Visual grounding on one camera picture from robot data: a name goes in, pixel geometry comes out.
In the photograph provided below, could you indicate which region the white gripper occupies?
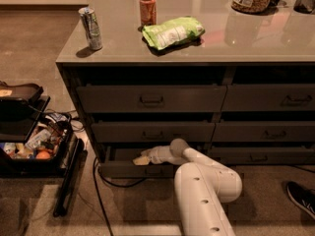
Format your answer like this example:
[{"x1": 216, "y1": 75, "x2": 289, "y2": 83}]
[{"x1": 133, "y1": 146, "x2": 178, "y2": 166}]

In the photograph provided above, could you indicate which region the drawer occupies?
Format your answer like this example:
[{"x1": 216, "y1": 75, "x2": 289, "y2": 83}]
[
  {"x1": 213, "y1": 121, "x2": 315, "y2": 142},
  {"x1": 77, "y1": 86, "x2": 226, "y2": 113},
  {"x1": 99, "y1": 144, "x2": 189, "y2": 178},
  {"x1": 91, "y1": 121, "x2": 215, "y2": 143},
  {"x1": 221, "y1": 84, "x2": 315, "y2": 112},
  {"x1": 208, "y1": 147, "x2": 315, "y2": 165}
]

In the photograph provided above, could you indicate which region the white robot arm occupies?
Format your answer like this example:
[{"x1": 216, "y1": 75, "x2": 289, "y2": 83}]
[{"x1": 133, "y1": 139, "x2": 242, "y2": 236}]

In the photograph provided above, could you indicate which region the dark grey drawer cabinet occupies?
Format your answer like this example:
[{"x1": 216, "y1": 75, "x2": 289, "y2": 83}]
[{"x1": 55, "y1": 0, "x2": 315, "y2": 167}]

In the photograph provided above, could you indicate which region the black floor bar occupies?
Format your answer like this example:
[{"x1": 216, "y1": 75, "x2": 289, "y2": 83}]
[{"x1": 53, "y1": 139, "x2": 84, "y2": 217}]

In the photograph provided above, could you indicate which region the black bin with items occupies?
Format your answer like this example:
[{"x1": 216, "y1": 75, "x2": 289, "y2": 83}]
[{"x1": 0, "y1": 112, "x2": 73, "y2": 177}]

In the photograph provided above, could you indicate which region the orange fruit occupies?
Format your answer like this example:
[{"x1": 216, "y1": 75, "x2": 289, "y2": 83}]
[{"x1": 35, "y1": 150, "x2": 50, "y2": 159}]

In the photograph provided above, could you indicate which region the green chip bag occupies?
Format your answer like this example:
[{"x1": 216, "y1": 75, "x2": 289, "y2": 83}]
[{"x1": 142, "y1": 17, "x2": 205, "y2": 51}]

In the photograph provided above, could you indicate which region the black case lid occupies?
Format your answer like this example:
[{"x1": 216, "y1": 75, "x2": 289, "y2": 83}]
[{"x1": 0, "y1": 82, "x2": 43, "y2": 105}]

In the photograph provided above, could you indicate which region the silver tall can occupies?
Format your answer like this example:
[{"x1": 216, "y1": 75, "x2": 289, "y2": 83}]
[{"x1": 79, "y1": 7, "x2": 102, "y2": 50}]

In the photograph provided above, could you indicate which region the orange soda can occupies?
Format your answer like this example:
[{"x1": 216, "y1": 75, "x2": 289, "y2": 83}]
[{"x1": 139, "y1": 0, "x2": 157, "y2": 27}]

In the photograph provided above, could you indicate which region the black sneaker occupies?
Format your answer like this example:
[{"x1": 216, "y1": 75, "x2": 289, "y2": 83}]
[{"x1": 286, "y1": 182, "x2": 315, "y2": 219}]

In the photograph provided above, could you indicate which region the dark glass object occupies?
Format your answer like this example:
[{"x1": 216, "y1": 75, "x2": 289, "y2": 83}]
[{"x1": 293, "y1": 0, "x2": 315, "y2": 14}]

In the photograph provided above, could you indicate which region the black floor cable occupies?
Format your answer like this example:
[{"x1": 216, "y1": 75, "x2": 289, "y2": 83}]
[{"x1": 92, "y1": 156, "x2": 147, "y2": 236}]

